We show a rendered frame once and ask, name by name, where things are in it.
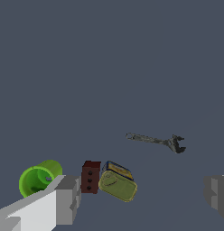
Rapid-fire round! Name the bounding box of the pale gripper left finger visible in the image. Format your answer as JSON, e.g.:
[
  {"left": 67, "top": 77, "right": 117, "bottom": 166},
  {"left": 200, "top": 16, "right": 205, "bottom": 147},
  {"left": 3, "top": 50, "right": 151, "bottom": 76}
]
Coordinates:
[{"left": 0, "top": 174, "right": 82, "bottom": 231}]

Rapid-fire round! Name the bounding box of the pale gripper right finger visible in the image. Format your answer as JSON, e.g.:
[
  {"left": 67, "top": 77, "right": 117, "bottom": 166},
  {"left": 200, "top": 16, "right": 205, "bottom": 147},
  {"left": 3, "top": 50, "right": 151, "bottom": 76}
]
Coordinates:
[{"left": 202, "top": 174, "right": 224, "bottom": 223}]

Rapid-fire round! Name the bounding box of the green plastic cup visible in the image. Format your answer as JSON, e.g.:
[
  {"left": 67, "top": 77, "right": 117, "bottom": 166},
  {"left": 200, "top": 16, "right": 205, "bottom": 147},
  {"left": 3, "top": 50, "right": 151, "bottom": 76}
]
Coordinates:
[{"left": 18, "top": 159, "right": 63, "bottom": 199}]

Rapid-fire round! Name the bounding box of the dark red perforated block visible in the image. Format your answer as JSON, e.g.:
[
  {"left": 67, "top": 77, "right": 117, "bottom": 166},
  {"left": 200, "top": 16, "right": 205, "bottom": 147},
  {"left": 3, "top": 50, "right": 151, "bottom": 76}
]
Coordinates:
[{"left": 80, "top": 160, "right": 102, "bottom": 195}]

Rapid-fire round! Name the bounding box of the grey adjustable wrench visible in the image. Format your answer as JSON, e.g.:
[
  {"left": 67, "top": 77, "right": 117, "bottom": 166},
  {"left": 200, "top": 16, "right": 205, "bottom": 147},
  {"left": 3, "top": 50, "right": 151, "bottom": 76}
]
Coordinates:
[{"left": 126, "top": 132, "right": 187, "bottom": 154}]

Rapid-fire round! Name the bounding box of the yellow blue sardine tin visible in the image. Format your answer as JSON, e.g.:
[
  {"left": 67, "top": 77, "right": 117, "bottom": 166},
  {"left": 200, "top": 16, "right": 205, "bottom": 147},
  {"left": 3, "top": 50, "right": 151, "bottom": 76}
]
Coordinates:
[{"left": 98, "top": 161, "right": 138, "bottom": 203}]

